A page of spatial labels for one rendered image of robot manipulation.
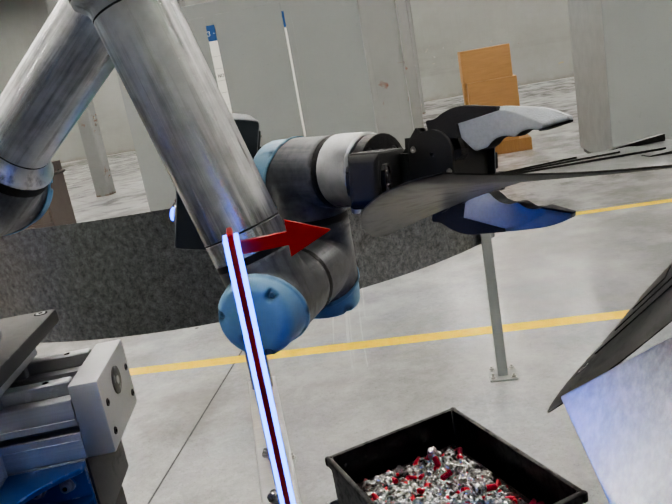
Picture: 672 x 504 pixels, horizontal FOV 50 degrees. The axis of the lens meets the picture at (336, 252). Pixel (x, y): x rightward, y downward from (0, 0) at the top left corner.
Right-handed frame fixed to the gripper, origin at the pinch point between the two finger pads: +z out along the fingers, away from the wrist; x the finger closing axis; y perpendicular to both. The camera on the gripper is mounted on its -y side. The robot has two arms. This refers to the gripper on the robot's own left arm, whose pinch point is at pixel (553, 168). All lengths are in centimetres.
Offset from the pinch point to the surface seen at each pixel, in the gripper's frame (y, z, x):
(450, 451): 9.2, -18.3, 31.9
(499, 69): 685, -420, -50
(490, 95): 680, -430, -22
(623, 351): 9.9, 0.9, 17.4
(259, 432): 1, -41, 32
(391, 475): 2.9, -21.6, 33.0
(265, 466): -4.2, -34.4, 32.7
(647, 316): 12.4, 2.1, 14.6
